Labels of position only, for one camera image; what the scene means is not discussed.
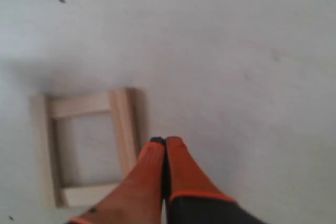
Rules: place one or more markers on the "plain wooden stick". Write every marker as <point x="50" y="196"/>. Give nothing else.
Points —
<point x="129" y="122"/>
<point x="46" y="152"/>

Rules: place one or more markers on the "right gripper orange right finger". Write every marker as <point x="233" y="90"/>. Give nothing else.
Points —
<point x="193" y="197"/>

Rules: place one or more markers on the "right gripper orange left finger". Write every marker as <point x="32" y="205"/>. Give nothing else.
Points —
<point x="138" y="198"/>

